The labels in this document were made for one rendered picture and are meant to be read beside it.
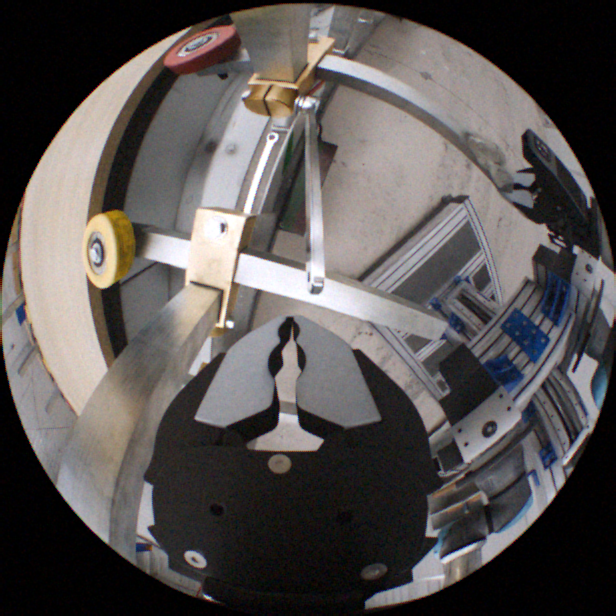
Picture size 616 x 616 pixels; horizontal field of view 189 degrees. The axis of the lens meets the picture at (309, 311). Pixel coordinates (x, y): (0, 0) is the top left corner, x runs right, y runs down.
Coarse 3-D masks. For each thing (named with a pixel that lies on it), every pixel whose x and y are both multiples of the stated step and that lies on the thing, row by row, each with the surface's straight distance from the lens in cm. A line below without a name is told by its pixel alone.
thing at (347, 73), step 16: (224, 64) 29; (240, 64) 28; (320, 64) 25; (336, 64) 26; (352, 64) 26; (336, 80) 26; (352, 80) 25; (368, 80) 25; (384, 80) 26; (384, 96) 26; (400, 96) 25; (416, 96) 26; (416, 112) 27; (432, 112) 26; (448, 112) 28; (432, 128) 29; (448, 128) 27; (464, 128) 29; (464, 144) 29; (512, 176) 36; (512, 192) 35
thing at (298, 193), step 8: (320, 144) 36; (320, 152) 36; (304, 168) 35; (304, 176) 35; (296, 184) 34; (304, 184) 34; (296, 192) 34; (304, 192) 34; (296, 200) 34; (288, 208) 34; (296, 208) 34; (288, 216) 34; (288, 224) 34
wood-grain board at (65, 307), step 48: (96, 96) 45; (96, 144) 30; (48, 192) 50; (96, 192) 28; (48, 240) 46; (48, 288) 51; (96, 288) 32; (48, 336) 73; (96, 336) 34; (96, 384) 50
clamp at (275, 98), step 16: (320, 48) 27; (256, 80) 23; (272, 80) 22; (304, 80) 22; (256, 96) 21; (272, 96) 21; (288, 96) 22; (256, 112) 25; (272, 112) 24; (288, 112) 22
